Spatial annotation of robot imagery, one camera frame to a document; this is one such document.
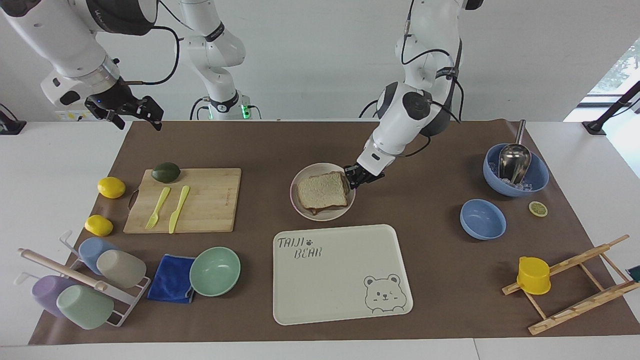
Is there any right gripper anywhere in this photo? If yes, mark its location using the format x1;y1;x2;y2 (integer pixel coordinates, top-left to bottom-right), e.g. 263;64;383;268
84;77;165;132

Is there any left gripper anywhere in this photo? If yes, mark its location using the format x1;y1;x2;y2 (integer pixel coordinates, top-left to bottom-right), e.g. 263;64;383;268
343;161;386;191

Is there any white bread slice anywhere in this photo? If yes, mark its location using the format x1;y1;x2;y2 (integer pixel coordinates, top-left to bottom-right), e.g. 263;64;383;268
296;171;351;211

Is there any brown-crusted sandwich base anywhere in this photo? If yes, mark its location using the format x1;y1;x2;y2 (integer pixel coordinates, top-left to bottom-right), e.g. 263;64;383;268
300;203;349;216

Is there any round white plate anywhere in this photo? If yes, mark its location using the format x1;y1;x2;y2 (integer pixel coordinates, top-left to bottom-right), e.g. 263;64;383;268
289;162;356;222

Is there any dark green avocado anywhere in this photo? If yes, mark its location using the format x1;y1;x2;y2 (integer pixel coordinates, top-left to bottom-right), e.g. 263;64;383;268
151;162;182;183

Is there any yellow lemon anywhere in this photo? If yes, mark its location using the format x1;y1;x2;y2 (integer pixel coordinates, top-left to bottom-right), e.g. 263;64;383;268
84;214;114;237
97;176;127;200

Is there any yellow-green plastic fork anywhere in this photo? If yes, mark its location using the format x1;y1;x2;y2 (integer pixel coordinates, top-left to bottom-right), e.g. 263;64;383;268
145;186;172;231

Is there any cream tray with bear print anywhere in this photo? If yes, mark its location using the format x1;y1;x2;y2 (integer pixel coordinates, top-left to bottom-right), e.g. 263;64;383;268
272;224;414;326

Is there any yellow-green plastic knife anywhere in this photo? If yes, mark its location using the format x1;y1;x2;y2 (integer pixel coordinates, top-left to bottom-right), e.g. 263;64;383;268
168;185;191;235

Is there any wooden cutting board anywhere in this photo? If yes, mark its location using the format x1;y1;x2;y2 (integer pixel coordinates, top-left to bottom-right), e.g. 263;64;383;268
123;167;242;234

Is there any black stand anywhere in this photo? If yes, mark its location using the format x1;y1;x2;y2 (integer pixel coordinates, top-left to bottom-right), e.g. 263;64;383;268
0;103;27;136
581;80;640;136

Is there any small blue bowl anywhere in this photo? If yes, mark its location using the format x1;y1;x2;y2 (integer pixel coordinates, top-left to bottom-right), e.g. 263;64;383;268
459;198;507;241

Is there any blue cup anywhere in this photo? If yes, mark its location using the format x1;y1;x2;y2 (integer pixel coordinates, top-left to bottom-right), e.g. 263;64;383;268
78;237;121;276

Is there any beige cup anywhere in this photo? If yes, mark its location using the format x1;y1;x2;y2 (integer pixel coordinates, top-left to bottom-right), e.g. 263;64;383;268
96;249;147;289

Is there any metal scoop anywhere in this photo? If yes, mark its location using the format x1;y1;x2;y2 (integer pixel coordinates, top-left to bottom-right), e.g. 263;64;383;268
498;119;532;185

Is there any green bowl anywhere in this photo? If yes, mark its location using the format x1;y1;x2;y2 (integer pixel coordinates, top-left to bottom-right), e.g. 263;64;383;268
189;246;242;297

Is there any blue cloth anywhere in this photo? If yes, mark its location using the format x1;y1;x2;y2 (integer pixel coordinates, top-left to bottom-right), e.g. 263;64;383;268
146;254;197;304

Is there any large blue bowl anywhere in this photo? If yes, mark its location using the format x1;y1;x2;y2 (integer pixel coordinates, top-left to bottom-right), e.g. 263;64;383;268
482;143;550;198

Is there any purple cup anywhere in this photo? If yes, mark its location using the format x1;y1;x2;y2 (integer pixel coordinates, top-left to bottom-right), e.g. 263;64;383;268
31;275;78;318

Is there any green cup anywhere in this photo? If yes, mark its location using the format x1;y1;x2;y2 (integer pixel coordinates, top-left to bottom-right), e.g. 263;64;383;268
56;285;115;331

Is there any yellow cup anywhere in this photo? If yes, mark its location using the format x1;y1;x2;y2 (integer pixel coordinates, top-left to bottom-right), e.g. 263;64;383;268
516;256;552;296

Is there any wooden rack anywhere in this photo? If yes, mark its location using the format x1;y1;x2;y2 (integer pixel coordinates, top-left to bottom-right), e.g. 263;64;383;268
501;234;640;336

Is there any white wire cup rack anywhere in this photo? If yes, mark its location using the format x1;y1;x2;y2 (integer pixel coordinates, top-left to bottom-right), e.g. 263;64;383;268
14;230;152;328

